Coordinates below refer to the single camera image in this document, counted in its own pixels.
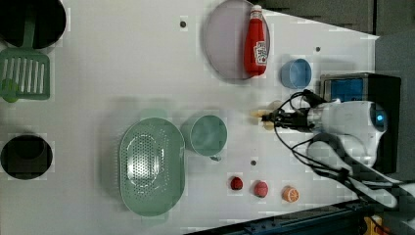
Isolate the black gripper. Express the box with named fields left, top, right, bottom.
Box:
left=261, top=108, right=313, bottom=131

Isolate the yellow banana toy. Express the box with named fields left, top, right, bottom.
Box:
left=250, top=100, right=282, bottom=130

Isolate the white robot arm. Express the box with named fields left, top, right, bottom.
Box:
left=256, top=101, right=414, bottom=211

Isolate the green mug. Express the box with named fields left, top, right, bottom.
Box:
left=180, top=115, right=228, bottom=162

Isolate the blue cup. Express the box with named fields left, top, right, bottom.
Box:
left=281, top=59, right=312, bottom=89

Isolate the pink strawberry toy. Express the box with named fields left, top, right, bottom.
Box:
left=254, top=181, right=268, bottom=198

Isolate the dark red tomato toy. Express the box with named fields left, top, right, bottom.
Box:
left=230, top=176, right=243, bottom=191

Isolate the red ketchup bottle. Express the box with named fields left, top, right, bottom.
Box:
left=244, top=5, right=268, bottom=77

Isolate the orange slice toy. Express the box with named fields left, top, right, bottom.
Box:
left=282, top=186, right=300, bottom=203

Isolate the pale pink round plate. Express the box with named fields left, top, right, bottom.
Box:
left=204, top=0, right=270, bottom=81

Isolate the green perforated colander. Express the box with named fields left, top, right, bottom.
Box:
left=118, top=109, right=185, bottom=217

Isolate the black toaster oven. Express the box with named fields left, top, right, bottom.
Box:
left=319, top=72, right=401, bottom=173

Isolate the yellow red emergency button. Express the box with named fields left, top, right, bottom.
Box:
left=364, top=215, right=391, bottom=235

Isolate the large black round holder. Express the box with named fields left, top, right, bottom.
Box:
left=0, top=0, right=67, bottom=49

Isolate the green slotted spatula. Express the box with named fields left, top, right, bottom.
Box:
left=0, top=23, right=50, bottom=103

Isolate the small black round holder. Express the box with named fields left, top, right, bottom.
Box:
left=1, top=135, right=53, bottom=180

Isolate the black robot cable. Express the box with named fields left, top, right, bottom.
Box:
left=273, top=88, right=415, bottom=204

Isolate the blue metal frame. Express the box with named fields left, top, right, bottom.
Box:
left=186, top=200, right=374, bottom=235

